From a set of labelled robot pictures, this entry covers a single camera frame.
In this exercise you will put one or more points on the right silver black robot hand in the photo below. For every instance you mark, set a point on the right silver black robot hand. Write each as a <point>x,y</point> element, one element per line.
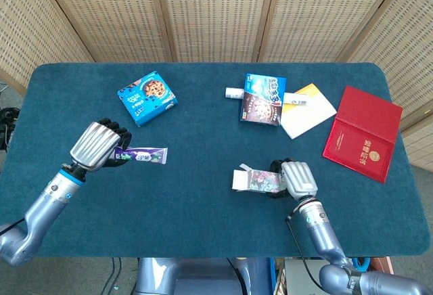
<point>299,180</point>

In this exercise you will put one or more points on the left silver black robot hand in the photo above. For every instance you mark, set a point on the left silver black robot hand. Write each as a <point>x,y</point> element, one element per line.
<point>93,144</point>

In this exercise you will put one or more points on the floral toothpaste carton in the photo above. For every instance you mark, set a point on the floral toothpaste carton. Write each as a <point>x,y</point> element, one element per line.
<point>260,180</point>

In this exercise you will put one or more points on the purple toothpaste tube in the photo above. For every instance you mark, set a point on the purple toothpaste tube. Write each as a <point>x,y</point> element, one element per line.
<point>145,155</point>

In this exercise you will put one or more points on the blue and brown cookie box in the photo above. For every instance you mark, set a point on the blue and brown cookie box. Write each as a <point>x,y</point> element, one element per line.
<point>262,105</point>

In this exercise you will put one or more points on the white yellow paper pad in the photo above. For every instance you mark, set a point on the white yellow paper pad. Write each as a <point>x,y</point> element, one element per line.
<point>308,119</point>

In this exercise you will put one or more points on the red certificate folder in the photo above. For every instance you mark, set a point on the red certificate folder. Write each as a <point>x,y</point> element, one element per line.
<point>358,132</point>

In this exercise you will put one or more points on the black equipment on floor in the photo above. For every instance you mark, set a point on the black equipment on floor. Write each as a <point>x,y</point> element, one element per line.
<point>6,126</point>

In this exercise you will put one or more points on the grey laptop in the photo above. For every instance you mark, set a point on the grey laptop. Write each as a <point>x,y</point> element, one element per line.
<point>297,278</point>

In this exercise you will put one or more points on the white tube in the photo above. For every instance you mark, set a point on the white tube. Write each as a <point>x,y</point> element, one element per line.
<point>233,92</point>

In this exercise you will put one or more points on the teal table cloth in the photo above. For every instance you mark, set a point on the teal table cloth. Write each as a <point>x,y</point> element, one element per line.
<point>186,214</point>

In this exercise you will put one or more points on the blue-grey robot torso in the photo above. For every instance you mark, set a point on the blue-grey robot torso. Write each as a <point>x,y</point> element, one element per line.
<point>189,274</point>

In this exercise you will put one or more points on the woven bamboo folding screen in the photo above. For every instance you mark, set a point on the woven bamboo folding screen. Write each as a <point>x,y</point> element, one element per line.
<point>216,11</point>

